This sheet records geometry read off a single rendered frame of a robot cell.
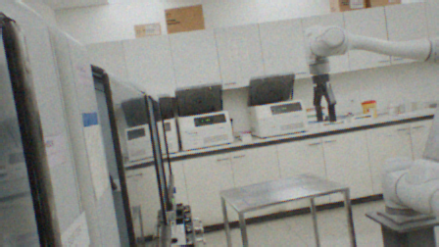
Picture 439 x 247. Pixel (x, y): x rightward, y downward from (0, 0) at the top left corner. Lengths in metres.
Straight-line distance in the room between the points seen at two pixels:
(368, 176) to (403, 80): 1.52
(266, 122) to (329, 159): 0.83
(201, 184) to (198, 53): 1.46
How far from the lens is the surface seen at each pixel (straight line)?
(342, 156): 4.15
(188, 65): 4.03
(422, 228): 1.85
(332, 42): 1.43
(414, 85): 5.33
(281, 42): 4.25
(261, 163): 3.86
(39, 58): 0.32
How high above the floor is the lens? 1.33
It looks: 3 degrees down
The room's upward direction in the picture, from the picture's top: 9 degrees counter-clockwise
